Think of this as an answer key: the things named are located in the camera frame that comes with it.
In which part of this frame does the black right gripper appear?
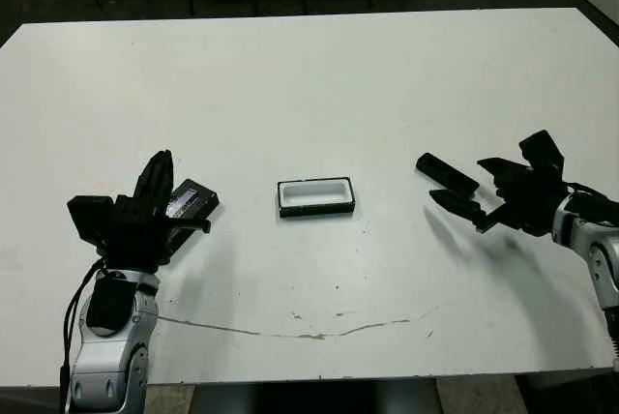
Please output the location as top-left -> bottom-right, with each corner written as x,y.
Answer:
428,157 -> 570,239

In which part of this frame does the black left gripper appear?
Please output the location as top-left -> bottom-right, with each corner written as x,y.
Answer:
96,149 -> 212,274

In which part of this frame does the slim black camera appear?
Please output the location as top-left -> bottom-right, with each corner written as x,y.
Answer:
415,152 -> 481,198

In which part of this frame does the black printed box lid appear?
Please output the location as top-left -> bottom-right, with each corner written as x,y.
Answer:
163,179 -> 222,253

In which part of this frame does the black box base white insert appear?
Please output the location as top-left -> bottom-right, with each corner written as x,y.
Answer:
277,175 -> 358,220

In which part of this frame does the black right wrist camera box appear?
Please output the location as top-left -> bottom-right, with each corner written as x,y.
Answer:
518,129 -> 566,184

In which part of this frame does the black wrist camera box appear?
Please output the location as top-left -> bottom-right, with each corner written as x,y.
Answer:
66,194 -> 117,247
518,129 -> 566,184

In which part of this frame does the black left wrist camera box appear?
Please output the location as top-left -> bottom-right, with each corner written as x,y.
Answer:
66,194 -> 117,247

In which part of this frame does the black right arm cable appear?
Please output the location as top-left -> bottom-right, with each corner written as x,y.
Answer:
563,181 -> 619,202

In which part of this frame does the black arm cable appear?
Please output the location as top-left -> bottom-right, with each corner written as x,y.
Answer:
563,181 -> 619,202
58,258 -> 105,408

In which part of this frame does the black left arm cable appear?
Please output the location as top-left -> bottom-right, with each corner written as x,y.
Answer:
58,258 -> 105,408

